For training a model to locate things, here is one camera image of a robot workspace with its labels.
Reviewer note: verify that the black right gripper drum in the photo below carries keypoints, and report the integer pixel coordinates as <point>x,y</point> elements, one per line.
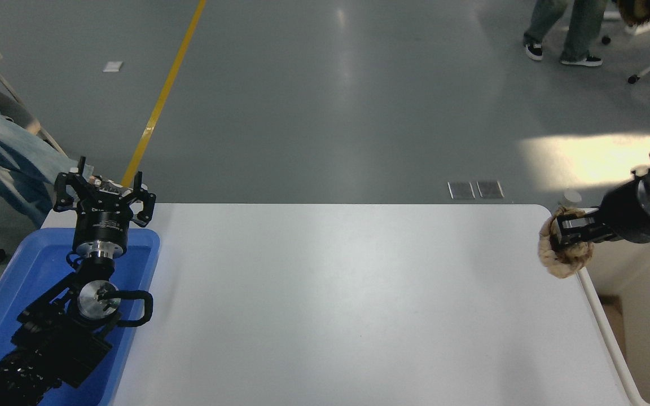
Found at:
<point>621,217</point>

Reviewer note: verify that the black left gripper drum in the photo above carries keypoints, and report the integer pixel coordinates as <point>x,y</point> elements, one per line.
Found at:
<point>103,222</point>

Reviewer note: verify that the small pale round object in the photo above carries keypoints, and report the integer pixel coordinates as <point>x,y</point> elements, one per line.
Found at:
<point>572,198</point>

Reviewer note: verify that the seated person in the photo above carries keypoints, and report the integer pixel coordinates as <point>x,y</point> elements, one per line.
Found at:
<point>3,152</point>

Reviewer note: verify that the blue plastic tray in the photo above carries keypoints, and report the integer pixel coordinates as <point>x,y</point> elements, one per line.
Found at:
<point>31,265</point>

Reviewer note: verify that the grey folding chair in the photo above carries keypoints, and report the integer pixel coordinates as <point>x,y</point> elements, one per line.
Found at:
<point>17,110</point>

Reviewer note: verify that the metal floor socket cover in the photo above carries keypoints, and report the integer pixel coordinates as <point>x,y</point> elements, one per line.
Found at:
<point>461,190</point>
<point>490,189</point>

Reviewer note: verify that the small white floor plate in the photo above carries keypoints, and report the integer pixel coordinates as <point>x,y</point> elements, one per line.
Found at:
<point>112,66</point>

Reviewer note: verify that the walking person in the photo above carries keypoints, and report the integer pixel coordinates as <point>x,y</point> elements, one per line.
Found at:
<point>579,22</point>

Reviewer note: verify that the brown furry object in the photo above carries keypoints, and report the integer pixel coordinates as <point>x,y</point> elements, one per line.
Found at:
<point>635,11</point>

